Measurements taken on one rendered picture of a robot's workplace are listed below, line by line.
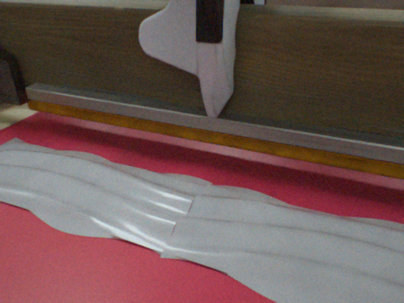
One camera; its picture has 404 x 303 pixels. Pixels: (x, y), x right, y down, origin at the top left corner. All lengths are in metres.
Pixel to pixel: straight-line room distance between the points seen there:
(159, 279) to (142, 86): 0.14
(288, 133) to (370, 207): 0.07
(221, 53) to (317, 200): 0.11
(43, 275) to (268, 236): 0.11
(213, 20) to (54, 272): 0.15
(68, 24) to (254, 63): 0.14
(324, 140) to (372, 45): 0.06
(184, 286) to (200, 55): 0.12
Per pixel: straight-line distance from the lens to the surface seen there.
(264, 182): 0.25
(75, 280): 0.20
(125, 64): 0.28
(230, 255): 0.19
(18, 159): 0.30
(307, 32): 0.22
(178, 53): 0.23
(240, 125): 0.24
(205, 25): 0.21
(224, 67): 0.22
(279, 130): 0.23
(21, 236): 0.23
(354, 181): 0.27
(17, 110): 0.41
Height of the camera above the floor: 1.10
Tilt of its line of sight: 30 degrees down
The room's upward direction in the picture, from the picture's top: 2 degrees counter-clockwise
